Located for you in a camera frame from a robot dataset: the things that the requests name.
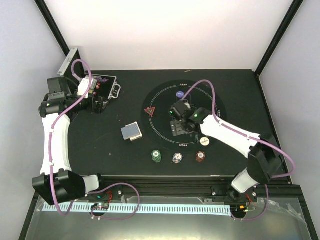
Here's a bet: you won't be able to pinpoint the round black poker mat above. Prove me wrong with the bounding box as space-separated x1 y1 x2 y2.
141 80 227 153

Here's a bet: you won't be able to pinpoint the black aluminium mounting rail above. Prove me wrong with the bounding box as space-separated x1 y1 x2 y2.
98 176 257 203

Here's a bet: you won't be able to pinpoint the aluminium poker chip case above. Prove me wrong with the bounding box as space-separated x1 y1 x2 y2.
57 47 121 103

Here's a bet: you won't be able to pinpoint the green poker chip stack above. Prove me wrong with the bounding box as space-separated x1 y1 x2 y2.
151 150 162 163

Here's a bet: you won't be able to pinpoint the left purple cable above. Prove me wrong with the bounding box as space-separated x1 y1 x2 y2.
48 59 141 221

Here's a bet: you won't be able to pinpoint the white dealer button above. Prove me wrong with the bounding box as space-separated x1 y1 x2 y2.
199 137 210 147

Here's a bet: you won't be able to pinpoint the purple chips in case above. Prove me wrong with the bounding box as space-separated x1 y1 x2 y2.
96 76 109 83

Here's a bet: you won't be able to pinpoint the white perforated cable strip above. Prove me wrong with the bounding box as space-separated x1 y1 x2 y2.
42 201 231 217

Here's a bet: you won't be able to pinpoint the red triangular all-in button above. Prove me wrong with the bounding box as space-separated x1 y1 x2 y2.
144 107 156 118

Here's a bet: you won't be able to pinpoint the purple small blind button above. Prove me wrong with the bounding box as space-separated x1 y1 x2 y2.
176 91 185 99

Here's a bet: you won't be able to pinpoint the brown poker chip stack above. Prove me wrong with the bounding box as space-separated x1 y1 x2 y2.
195 151 206 163

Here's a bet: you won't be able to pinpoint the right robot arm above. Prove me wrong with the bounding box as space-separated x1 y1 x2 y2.
169 100 283 202

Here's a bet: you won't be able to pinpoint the red dice in case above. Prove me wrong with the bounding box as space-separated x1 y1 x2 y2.
93 83 101 96

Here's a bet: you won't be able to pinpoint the blue white poker chip stack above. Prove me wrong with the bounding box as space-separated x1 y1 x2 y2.
172 152 183 164

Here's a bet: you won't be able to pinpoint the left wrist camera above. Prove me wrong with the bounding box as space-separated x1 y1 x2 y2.
76 77 97 99

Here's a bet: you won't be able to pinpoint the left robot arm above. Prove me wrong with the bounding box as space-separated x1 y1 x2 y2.
32 76 108 206

